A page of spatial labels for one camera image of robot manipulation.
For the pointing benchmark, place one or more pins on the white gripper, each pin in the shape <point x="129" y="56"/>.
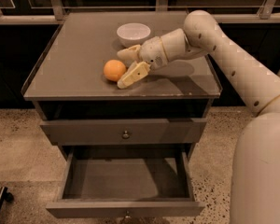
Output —
<point x="151" y="52"/>

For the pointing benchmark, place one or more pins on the orange fruit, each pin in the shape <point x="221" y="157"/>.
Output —
<point x="114" y="70"/>

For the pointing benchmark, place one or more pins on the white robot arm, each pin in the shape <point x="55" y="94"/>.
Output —
<point x="255" y="182"/>

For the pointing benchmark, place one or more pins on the grey drawer cabinet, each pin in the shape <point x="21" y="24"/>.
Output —
<point x="77" y="87"/>

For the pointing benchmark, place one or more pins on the metal top drawer knob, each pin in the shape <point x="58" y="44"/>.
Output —
<point x="126" y="135"/>

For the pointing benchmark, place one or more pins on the grey top drawer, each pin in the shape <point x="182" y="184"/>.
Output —
<point x="87" y="132"/>

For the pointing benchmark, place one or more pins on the open grey middle drawer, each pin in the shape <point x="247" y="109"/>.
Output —
<point x="147" y="183"/>

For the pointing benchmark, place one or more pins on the white ceramic bowl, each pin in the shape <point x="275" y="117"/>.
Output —
<point x="131" y="34"/>

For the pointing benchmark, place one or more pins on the black caster base corner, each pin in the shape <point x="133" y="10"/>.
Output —
<point x="0" y="201"/>

